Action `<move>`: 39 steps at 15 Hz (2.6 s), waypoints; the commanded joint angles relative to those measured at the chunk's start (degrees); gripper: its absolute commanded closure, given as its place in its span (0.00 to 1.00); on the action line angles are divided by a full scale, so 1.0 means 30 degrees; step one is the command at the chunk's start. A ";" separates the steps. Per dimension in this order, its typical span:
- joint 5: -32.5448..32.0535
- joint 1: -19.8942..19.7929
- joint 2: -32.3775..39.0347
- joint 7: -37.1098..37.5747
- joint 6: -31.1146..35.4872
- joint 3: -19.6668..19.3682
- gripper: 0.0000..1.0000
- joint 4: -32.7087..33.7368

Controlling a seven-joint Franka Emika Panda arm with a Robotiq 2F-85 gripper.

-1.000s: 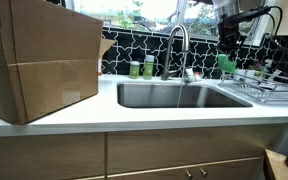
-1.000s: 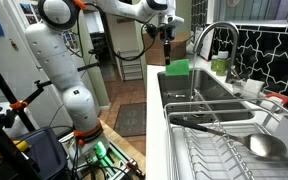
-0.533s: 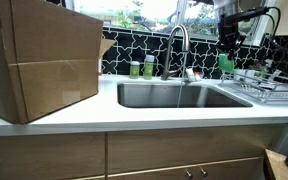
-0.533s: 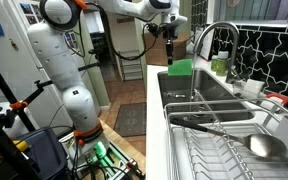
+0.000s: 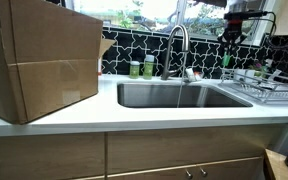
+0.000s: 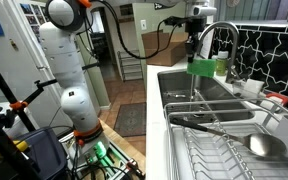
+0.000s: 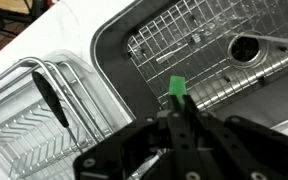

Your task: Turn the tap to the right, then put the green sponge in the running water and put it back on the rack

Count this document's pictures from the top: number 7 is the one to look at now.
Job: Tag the round sink drain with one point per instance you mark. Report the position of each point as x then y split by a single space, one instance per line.
245 49

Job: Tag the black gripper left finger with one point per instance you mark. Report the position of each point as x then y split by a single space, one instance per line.
180 150

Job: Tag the wooden stool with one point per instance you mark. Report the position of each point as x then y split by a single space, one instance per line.
10 5

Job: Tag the stainless steel sink basin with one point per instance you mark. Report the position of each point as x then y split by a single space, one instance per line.
114 60

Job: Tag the silver fork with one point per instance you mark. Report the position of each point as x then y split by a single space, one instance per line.
170 56

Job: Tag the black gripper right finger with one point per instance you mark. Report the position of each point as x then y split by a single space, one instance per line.
237 150

